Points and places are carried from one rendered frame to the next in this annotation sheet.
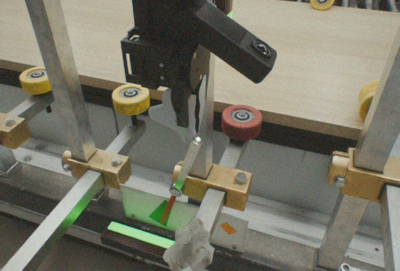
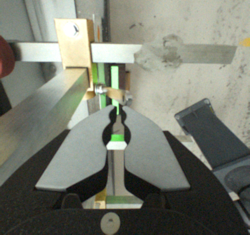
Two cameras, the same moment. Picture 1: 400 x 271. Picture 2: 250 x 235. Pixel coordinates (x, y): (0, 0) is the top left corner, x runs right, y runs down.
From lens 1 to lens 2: 38 cm
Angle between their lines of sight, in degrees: 50
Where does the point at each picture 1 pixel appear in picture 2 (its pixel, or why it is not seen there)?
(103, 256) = not seen: hidden behind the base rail
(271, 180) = (10, 8)
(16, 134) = (100, 195)
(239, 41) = not seen: outside the picture
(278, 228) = not seen: outside the picture
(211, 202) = (108, 53)
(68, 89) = not seen: hidden behind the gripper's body
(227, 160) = (47, 53)
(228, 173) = (69, 47)
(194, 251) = (166, 51)
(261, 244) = (87, 3)
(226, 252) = (105, 32)
